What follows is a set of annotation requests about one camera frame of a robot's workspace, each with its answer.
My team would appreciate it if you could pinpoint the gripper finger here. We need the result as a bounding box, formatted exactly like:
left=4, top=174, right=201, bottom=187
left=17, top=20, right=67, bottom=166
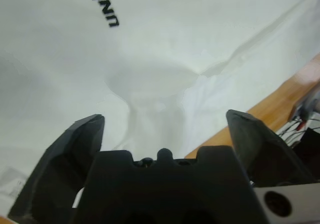
left=225, top=108, right=317, bottom=188
left=7, top=113, right=106, bottom=220

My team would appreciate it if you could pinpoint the white Unitree T-shirt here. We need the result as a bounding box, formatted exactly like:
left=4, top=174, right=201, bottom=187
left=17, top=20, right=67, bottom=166
left=0, top=0, right=320, bottom=210

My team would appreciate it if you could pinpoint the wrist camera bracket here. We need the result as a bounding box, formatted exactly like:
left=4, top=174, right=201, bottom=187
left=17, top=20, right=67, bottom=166
left=252, top=183, right=320, bottom=219

